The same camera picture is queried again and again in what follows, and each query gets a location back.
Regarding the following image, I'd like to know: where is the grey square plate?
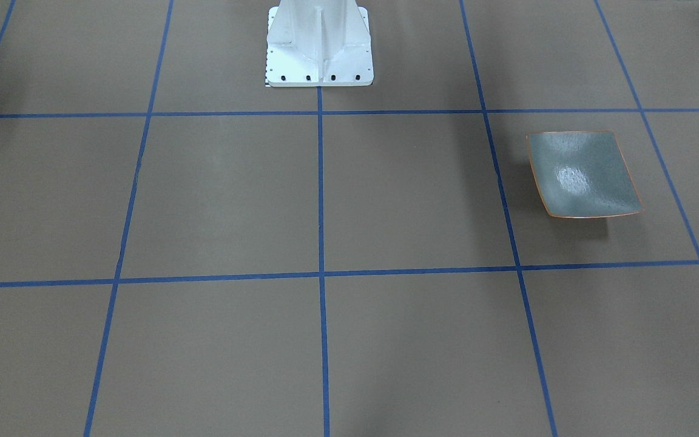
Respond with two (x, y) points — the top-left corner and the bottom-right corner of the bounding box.
(526, 130), (644, 219)

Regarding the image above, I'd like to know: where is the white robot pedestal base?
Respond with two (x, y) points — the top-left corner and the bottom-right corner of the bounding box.
(265, 1), (374, 87)

